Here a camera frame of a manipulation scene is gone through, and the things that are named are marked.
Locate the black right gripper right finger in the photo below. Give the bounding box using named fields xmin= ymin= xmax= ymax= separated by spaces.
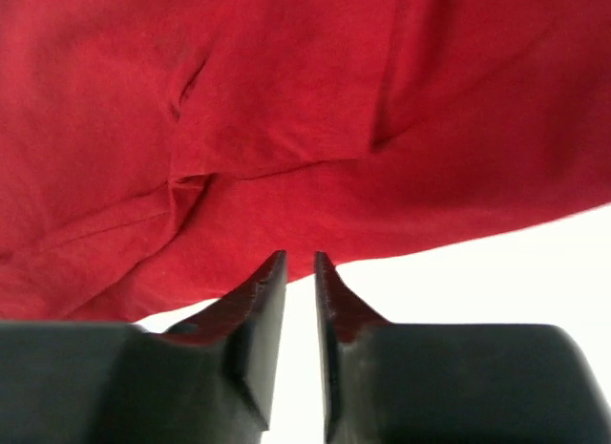
xmin=314 ymin=252 xmax=610 ymax=443

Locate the red t-shirt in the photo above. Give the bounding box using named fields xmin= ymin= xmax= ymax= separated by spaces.
xmin=1 ymin=0 xmax=610 ymax=321

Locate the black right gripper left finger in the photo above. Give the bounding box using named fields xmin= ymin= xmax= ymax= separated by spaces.
xmin=1 ymin=251 xmax=287 ymax=443

